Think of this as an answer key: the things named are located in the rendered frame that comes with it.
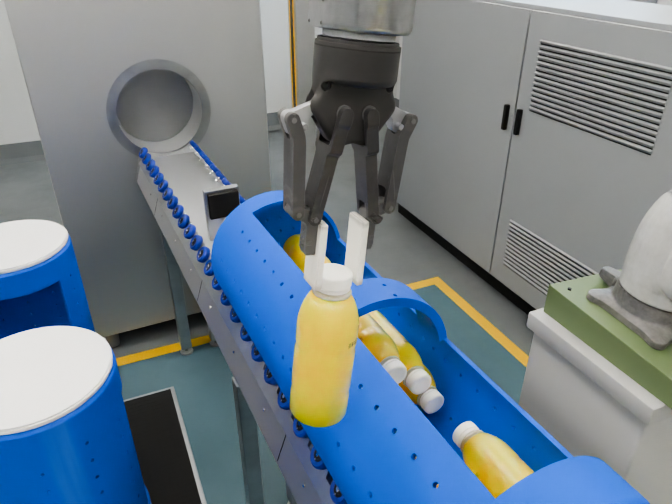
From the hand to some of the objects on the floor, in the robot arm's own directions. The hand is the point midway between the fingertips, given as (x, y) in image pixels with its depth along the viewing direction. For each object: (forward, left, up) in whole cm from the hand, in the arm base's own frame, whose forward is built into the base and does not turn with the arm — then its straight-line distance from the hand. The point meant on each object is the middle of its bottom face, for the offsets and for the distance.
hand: (336, 252), depth 57 cm
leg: (-11, -166, -153) cm, 226 cm away
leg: (-14, -68, -148) cm, 163 cm away
